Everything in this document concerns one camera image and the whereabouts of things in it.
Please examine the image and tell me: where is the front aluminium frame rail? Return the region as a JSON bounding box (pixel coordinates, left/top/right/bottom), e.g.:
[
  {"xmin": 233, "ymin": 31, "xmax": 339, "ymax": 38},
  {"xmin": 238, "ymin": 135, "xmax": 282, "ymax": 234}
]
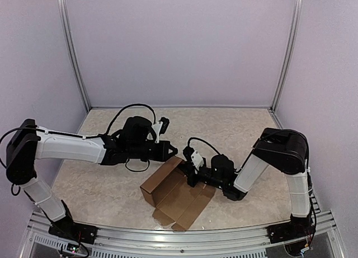
[{"xmin": 26, "ymin": 212, "xmax": 341, "ymax": 258}]

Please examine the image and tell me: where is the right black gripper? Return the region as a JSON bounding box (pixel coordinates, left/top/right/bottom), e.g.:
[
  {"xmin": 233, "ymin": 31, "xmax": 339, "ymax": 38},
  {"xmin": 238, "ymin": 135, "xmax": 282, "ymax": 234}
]
[{"xmin": 176, "ymin": 161, "xmax": 225, "ymax": 190}]

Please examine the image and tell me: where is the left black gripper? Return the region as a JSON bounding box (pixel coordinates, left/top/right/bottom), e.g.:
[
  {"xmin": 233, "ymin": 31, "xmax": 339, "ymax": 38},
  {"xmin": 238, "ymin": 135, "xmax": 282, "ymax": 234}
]
[{"xmin": 129, "ymin": 141, "xmax": 178, "ymax": 163}]

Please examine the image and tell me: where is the small circuit board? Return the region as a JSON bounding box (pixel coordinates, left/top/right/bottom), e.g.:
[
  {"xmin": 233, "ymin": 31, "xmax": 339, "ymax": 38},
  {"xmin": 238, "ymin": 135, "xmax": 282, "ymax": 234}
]
[{"xmin": 58, "ymin": 243, "xmax": 79, "ymax": 255}]

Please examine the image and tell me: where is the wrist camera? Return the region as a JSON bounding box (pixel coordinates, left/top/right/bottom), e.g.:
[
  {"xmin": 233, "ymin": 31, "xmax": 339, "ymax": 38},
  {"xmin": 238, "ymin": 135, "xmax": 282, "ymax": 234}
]
[
  {"xmin": 152, "ymin": 117, "xmax": 169, "ymax": 143},
  {"xmin": 183, "ymin": 146, "xmax": 206, "ymax": 173}
]

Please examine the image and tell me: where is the brown cardboard box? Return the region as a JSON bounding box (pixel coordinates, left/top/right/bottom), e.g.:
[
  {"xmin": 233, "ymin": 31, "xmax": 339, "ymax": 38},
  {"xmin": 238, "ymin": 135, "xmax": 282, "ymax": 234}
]
[{"xmin": 140, "ymin": 156, "xmax": 215, "ymax": 231}]

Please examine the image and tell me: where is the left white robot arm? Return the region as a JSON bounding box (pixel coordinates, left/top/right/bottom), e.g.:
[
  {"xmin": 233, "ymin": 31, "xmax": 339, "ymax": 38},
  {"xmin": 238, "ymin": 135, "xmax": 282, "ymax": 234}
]
[{"xmin": 2, "ymin": 116, "xmax": 178, "ymax": 238}]

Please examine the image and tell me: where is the right aluminium corner post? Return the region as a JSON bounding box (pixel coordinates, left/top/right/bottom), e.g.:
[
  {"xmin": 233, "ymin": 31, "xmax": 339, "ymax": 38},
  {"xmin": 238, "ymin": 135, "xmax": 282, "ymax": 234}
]
[{"xmin": 270, "ymin": 0, "xmax": 303, "ymax": 114}]

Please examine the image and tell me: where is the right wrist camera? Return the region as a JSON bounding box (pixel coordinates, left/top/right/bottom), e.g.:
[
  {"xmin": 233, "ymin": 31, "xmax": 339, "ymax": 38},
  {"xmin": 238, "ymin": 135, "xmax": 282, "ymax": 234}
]
[{"xmin": 183, "ymin": 146, "xmax": 206, "ymax": 173}]

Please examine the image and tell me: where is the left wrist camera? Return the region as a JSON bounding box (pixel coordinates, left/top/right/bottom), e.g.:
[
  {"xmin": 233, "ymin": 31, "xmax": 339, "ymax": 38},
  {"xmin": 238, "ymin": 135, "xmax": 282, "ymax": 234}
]
[{"xmin": 152, "ymin": 117, "xmax": 169, "ymax": 143}]

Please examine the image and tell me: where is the left aluminium corner post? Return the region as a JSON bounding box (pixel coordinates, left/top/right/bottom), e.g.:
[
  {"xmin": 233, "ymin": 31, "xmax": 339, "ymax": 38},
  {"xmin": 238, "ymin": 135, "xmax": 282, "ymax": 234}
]
[{"xmin": 57, "ymin": 0, "xmax": 92, "ymax": 113}]

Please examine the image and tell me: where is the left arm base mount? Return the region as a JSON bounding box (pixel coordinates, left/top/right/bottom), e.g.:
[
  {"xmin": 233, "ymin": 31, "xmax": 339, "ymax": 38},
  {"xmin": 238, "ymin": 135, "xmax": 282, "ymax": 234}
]
[{"xmin": 48, "ymin": 200, "xmax": 98, "ymax": 245}]

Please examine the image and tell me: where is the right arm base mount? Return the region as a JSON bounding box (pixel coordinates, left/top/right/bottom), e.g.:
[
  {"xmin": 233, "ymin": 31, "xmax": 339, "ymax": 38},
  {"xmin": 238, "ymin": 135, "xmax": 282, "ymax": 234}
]
[{"xmin": 267, "ymin": 215, "xmax": 316, "ymax": 243}]

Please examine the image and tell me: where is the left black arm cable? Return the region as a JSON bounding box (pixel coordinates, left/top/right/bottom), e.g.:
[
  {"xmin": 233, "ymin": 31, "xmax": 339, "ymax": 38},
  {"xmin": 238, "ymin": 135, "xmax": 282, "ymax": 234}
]
[{"xmin": 0, "ymin": 103, "xmax": 157, "ymax": 197}]

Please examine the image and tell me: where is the aluminium corner post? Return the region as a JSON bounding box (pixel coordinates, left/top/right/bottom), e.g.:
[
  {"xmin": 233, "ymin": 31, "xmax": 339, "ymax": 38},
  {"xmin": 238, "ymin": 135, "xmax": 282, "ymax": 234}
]
[
  {"xmin": 57, "ymin": 0, "xmax": 92, "ymax": 113},
  {"xmin": 270, "ymin": 0, "xmax": 303, "ymax": 114}
]

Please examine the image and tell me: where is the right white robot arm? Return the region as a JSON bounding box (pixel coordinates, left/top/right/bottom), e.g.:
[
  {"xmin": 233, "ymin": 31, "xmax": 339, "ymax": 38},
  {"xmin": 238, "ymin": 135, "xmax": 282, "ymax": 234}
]
[{"xmin": 182, "ymin": 128, "xmax": 312, "ymax": 238}]

